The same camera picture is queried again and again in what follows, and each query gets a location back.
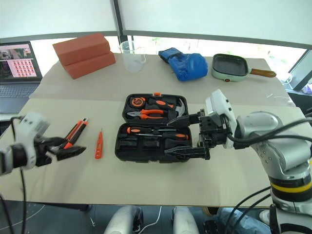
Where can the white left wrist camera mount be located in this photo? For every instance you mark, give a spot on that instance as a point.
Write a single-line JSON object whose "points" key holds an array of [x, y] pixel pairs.
{"points": [[33, 124]]}

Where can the grey window frame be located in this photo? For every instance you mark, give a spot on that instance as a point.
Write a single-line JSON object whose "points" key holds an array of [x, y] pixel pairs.
{"points": [[120, 22]]}

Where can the blue denim trouser leg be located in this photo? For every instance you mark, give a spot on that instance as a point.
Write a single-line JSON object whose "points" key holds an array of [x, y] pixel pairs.
{"points": [[246, 223]]}

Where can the orange black utility knife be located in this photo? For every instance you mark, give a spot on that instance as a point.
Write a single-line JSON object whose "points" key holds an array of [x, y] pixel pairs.
{"points": [[77, 130]]}

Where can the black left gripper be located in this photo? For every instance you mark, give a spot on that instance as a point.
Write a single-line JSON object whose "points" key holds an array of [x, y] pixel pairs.
{"points": [[42, 152]]}

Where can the open laptop computer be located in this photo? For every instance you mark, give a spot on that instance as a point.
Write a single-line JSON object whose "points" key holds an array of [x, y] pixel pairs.
{"points": [[17, 73]]}

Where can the orange black tape measure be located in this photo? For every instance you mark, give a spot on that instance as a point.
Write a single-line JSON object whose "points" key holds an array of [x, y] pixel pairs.
{"points": [[137, 102]]}

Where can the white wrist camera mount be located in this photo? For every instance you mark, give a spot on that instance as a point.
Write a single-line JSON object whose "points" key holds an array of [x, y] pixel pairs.
{"points": [[217, 102], [33, 124]]}

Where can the orange brick block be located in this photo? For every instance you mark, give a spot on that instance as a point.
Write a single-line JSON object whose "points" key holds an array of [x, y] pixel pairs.
{"points": [[80, 47], [90, 67]]}

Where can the orange voltage tester pen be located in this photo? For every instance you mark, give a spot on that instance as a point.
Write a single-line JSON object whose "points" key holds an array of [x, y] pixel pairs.
{"points": [[98, 146]]}

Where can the black plastic tool case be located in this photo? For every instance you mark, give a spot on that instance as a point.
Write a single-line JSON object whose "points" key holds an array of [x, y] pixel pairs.
{"points": [[136, 153]]}

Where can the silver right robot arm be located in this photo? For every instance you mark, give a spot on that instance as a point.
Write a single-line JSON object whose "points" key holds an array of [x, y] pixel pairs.
{"points": [[280, 151]]}

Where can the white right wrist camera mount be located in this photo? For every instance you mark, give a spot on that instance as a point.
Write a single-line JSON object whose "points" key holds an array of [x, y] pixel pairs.
{"points": [[217, 102]]}

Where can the blue padded glove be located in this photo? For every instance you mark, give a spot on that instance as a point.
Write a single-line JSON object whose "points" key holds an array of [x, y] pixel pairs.
{"points": [[187, 65]]}

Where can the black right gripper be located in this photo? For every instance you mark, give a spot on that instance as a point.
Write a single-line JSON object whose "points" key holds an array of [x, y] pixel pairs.
{"points": [[212, 136]]}

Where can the orange tool case latch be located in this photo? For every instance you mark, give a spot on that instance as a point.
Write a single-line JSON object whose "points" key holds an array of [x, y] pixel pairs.
{"points": [[157, 93]]}

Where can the clear plastic measuring cup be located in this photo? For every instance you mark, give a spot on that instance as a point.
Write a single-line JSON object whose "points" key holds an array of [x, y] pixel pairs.
{"points": [[131, 58]]}

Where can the grey rounded robot leg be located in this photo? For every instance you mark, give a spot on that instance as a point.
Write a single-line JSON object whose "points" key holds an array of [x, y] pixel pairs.
{"points": [[119, 221], [185, 221]]}

